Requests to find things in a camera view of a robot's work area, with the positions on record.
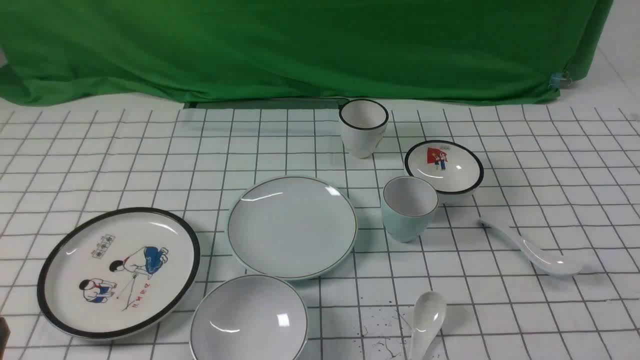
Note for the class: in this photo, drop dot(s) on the white grid tablecloth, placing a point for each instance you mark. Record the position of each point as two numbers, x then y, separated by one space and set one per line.
565 178

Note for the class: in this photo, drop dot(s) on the small bowl black rim picture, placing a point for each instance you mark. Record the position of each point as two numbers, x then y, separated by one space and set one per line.
452 169

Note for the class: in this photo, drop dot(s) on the blue binder clip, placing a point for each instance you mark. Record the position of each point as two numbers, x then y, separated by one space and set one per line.
560 80

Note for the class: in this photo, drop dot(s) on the pale green plate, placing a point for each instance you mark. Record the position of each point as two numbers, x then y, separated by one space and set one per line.
292 227

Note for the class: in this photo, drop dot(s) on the green backdrop cloth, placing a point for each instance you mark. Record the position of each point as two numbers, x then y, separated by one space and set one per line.
479 52

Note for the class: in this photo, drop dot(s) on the pale green bowl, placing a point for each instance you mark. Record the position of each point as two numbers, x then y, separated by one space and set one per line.
251 317

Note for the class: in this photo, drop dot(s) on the white ceramic spoon front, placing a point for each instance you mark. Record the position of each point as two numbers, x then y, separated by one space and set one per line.
429 313

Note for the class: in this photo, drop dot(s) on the white plate black rim picture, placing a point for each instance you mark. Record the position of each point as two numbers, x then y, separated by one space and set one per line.
118 273

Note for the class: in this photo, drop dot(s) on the dark object left edge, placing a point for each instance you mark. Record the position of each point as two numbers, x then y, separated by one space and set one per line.
4 336

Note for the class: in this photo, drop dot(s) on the white ceramic spoon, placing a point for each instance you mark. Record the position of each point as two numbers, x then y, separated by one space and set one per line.
556 265
429 313

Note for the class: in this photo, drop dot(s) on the white cup black rim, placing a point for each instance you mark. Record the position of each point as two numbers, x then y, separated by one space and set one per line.
362 125

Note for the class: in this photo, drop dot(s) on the pale green cup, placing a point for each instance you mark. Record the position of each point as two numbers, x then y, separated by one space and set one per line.
408 206

